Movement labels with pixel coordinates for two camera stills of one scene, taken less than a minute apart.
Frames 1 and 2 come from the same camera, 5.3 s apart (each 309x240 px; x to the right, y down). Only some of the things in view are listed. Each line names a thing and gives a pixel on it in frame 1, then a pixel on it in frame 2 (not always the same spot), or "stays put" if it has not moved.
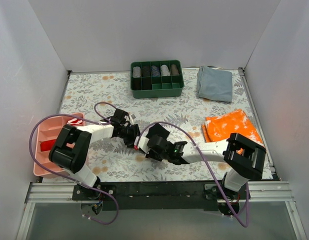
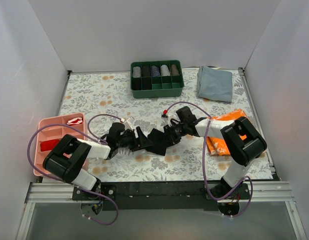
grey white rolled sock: x=136 y=72 stays put
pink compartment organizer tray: x=48 y=132 stays put
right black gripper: x=151 y=149 → x=167 y=134
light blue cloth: x=214 y=84 stays put
